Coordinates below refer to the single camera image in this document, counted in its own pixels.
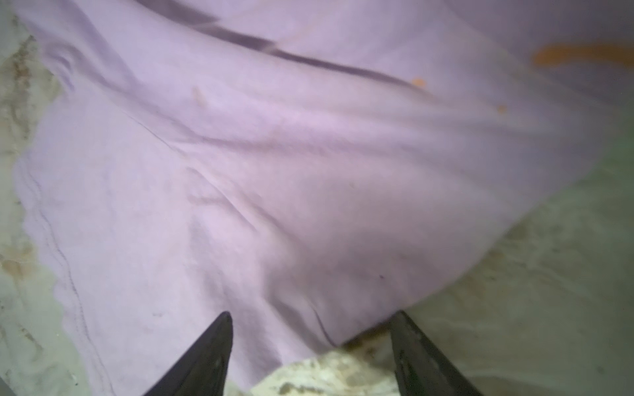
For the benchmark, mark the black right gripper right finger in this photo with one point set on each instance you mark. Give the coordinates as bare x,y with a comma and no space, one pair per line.
421,368

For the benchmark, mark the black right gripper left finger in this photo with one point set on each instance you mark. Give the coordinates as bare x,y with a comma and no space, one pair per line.
202,369

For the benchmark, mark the lilac t-shirt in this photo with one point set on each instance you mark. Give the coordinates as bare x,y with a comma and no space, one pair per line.
310,167

